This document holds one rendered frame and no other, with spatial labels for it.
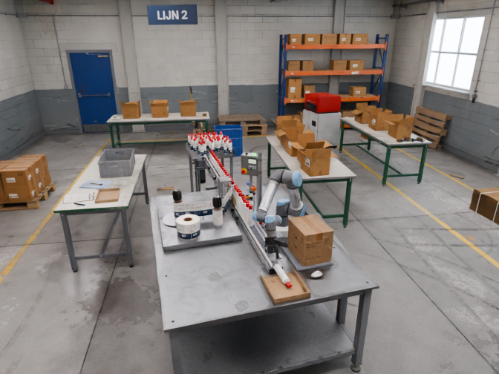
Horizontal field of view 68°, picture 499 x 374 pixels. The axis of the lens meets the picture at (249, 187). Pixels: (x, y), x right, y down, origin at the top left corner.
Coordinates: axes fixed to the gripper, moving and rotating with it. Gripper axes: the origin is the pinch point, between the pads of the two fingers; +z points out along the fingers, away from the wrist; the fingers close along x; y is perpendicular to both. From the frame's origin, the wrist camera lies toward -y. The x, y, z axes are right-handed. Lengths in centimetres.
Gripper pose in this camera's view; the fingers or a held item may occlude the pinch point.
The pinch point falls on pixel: (277, 262)
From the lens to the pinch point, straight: 281.6
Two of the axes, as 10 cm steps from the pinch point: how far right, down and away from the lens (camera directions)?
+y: -9.6, 1.1, -2.6
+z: 1.0, 9.9, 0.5
